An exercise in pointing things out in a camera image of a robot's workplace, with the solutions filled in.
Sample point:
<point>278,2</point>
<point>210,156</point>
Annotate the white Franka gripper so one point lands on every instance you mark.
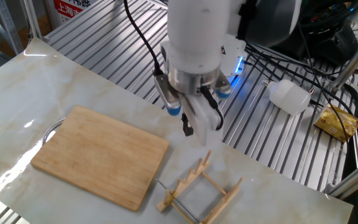
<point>204,124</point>

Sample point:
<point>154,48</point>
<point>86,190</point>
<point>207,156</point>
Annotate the wooden dish rack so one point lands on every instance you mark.
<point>191,178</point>

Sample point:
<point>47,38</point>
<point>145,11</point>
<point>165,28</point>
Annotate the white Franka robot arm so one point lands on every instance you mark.
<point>197,31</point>

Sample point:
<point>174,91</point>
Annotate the wooden cutting board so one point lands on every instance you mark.
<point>101,155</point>

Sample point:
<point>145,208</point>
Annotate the white plastic bottle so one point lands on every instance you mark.
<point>291,96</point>

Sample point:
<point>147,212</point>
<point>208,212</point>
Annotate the gold foil packet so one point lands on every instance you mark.
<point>337,123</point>

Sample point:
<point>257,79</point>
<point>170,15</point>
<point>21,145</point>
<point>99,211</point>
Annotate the red and white sign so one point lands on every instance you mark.
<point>70,9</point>

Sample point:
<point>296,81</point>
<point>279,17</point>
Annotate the grey perforated shelf upright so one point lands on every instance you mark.
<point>8,25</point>

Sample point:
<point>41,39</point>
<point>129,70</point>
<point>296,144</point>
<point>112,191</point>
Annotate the silver wrist camera blue caps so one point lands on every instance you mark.
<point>224,90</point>
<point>166,93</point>

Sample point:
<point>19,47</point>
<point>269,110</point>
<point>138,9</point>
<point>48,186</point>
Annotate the aluminium frame post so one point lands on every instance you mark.
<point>353,179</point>
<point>353,59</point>
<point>31,18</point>

